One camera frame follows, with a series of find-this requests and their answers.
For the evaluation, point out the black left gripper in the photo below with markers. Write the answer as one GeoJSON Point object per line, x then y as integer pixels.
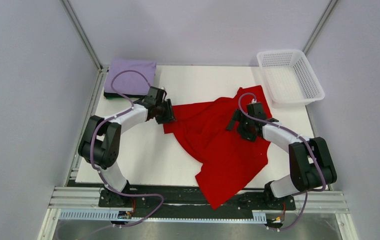
{"type": "Point", "coordinates": [169, 116]}

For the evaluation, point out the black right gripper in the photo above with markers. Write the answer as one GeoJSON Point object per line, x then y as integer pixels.
{"type": "Point", "coordinates": [238, 116]}

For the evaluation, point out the red t shirt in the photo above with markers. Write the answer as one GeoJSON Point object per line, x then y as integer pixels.
{"type": "Point", "coordinates": [229, 162]}

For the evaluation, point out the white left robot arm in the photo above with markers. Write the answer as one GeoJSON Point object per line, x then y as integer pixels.
{"type": "Point", "coordinates": [100, 143]}

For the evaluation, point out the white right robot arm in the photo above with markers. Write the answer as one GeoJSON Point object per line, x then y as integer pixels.
{"type": "Point", "coordinates": [310, 162]}

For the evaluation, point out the lavender folded t shirt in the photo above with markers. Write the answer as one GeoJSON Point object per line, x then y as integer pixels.
{"type": "Point", "coordinates": [129, 76]}

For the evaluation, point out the white plastic basket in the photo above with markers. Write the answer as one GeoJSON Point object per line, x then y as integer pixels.
{"type": "Point", "coordinates": [289, 78]}

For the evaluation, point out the black folded t shirt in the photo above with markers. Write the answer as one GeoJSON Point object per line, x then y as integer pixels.
{"type": "Point", "coordinates": [115, 95]}

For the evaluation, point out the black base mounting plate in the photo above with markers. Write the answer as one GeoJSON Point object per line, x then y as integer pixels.
{"type": "Point", "coordinates": [188, 202]}

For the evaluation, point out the right aluminium frame post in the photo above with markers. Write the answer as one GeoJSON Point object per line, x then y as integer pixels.
{"type": "Point", "coordinates": [328, 11]}

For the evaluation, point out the aluminium frame post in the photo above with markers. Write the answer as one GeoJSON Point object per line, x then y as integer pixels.
{"type": "Point", "coordinates": [81, 33]}
{"type": "Point", "coordinates": [328, 11]}

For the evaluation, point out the aluminium front rail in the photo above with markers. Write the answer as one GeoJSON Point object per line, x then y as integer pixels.
{"type": "Point", "coordinates": [327, 202]}

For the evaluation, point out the left aluminium frame post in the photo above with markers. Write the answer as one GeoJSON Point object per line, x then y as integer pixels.
{"type": "Point", "coordinates": [81, 33]}

